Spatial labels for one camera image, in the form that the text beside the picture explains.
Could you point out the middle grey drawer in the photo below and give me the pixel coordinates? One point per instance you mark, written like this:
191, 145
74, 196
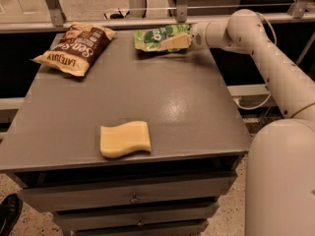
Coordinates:
135, 216

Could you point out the metal railing frame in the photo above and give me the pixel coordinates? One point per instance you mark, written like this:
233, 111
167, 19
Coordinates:
57, 15

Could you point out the brown and yellow chip bag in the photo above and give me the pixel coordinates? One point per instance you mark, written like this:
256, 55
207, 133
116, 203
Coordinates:
78, 49

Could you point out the grey drawer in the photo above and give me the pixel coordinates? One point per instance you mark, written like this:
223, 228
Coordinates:
179, 228
135, 216
129, 192

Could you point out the black shoe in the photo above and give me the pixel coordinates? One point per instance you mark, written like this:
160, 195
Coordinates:
10, 211

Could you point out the yellow sponge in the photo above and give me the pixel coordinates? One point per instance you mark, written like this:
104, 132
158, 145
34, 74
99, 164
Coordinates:
124, 139

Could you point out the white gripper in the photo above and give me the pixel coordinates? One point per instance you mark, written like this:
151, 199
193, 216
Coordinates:
198, 36

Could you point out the bottom grey drawer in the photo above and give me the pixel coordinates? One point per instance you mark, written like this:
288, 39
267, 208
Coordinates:
179, 228

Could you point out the black and white floor object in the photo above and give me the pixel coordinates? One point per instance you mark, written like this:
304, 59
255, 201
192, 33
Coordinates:
118, 15

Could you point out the top grey drawer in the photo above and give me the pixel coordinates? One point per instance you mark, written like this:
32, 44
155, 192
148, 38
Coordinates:
129, 192

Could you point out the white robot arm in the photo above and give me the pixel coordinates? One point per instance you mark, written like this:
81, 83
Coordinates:
280, 173

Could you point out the green rice chip bag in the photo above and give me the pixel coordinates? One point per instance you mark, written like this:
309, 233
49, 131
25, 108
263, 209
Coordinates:
149, 40

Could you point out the grey drawer cabinet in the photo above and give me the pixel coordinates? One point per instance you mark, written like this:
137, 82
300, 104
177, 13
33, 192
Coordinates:
194, 125

